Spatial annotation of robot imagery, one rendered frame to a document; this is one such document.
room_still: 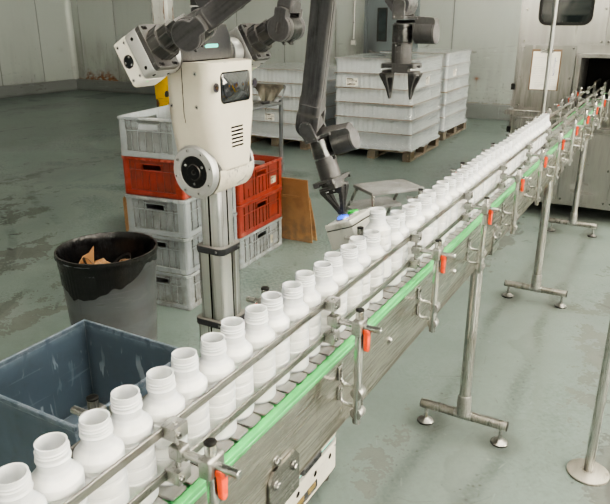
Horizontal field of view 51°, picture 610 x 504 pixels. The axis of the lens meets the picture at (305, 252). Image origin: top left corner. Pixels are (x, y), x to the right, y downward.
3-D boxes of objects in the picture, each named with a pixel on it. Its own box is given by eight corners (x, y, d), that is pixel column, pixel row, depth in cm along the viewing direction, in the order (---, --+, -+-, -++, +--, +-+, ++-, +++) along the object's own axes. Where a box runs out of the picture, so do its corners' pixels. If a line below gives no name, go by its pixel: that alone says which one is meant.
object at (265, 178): (239, 207, 423) (238, 174, 416) (188, 199, 440) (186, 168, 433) (283, 186, 475) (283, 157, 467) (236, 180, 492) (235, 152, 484)
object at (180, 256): (188, 276, 369) (185, 239, 361) (129, 266, 384) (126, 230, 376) (239, 244, 421) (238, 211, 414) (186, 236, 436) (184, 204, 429)
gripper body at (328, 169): (351, 177, 172) (343, 150, 171) (334, 185, 164) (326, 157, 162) (331, 183, 176) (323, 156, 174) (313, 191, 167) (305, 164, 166)
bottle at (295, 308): (304, 376, 117) (304, 292, 111) (272, 372, 118) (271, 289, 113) (312, 360, 122) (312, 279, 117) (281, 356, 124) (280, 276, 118)
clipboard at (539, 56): (556, 91, 521) (562, 49, 510) (527, 89, 531) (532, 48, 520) (557, 90, 523) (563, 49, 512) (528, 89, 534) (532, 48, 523)
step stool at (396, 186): (384, 219, 550) (386, 171, 536) (425, 240, 497) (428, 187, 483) (335, 225, 532) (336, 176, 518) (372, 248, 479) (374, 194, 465)
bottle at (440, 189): (444, 246, 184) (449, 189, 178) (423, 244, 185) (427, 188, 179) (445, 239, 189) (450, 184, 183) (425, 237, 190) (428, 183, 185)
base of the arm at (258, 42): (236, 25, 200) (253, 61, 200) (254, 11, 195) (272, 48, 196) (252, 25, 207) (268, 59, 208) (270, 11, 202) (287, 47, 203)
